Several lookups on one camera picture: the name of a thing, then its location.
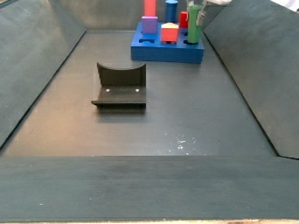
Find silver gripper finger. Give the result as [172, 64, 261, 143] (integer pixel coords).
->
[196, 0, 208, 26]
[185, 0, 193, 21]

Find green hexagon block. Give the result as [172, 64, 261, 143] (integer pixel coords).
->
[187, 4, 201, 44]

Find blue shape sorter board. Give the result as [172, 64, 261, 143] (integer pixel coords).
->
[131, 23, 204, 64]

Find red rounded block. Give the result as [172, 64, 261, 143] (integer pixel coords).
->
[179, 11, 188, 28]

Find blue cylinder block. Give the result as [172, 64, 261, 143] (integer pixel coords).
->
[164, 0, 177, 23]

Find short red white-topped block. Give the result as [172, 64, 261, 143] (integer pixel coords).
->
[161, 23, 179, 44]

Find tall red rectangular block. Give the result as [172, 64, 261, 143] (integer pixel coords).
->
[144, 0, 156, 17]

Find purple block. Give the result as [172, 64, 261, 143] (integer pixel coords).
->
[141, 16, 157, 33]

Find black curved holder stand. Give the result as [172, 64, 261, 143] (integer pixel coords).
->
[91, 64, 145, 107]

